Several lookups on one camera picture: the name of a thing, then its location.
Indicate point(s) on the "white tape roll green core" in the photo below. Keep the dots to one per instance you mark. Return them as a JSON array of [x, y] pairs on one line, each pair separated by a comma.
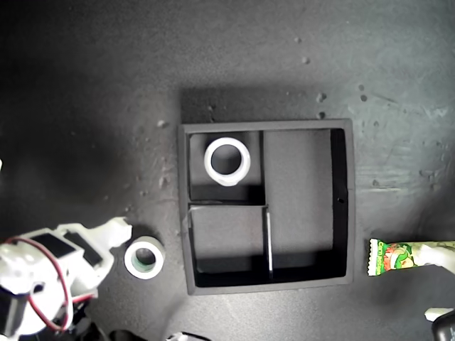
[[144, 275]]

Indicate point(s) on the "snack bar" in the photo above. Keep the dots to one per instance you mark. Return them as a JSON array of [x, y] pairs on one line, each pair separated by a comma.
[[387, 257]]

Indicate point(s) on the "plain white tape roll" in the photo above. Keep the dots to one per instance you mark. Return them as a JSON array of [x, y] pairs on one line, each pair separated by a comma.
[[227, 178]]

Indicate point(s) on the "black tray with wells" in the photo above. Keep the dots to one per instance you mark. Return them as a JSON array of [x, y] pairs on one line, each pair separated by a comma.
[[298, 195]]

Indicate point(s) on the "black camera box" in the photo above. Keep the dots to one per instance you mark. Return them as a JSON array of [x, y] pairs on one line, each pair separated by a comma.
[[444, 328], [126, 336]]

